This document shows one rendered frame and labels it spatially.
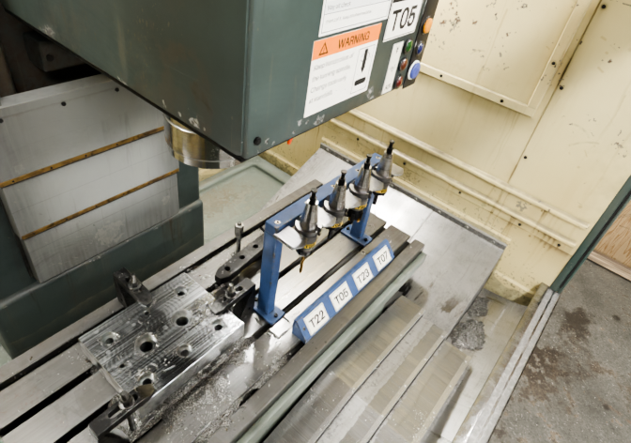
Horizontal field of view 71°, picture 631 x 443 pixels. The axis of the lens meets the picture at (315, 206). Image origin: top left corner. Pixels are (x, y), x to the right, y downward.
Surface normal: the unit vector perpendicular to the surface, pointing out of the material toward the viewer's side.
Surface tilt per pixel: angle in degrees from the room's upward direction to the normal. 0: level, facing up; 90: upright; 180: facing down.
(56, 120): 90
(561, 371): 0
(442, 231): 24
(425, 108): 90
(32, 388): 0
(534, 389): 0
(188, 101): 90
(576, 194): 90
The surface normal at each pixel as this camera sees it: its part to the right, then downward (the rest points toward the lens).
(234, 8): -0.63, 0.42
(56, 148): 0.76, 0.49
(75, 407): 0.14, -0.77
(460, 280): -0.13, -0.53
